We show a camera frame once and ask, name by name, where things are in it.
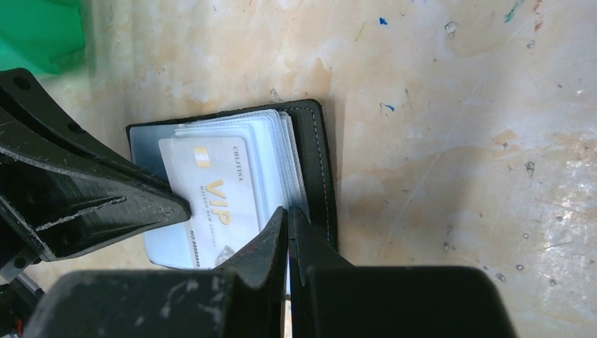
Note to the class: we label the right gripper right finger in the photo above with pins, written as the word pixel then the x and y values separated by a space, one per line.
pixel 331 297

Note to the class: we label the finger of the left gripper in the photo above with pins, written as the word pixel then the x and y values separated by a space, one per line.
pixel 64 192

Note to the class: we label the white VIP credit card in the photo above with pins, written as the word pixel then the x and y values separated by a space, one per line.
pixel 214 175

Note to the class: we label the green plastic bin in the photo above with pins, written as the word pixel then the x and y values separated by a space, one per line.
pixel 35 35

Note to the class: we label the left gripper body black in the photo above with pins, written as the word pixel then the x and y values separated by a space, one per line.
pixel 19 293

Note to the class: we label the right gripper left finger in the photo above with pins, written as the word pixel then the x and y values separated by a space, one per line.
pixel 243 297

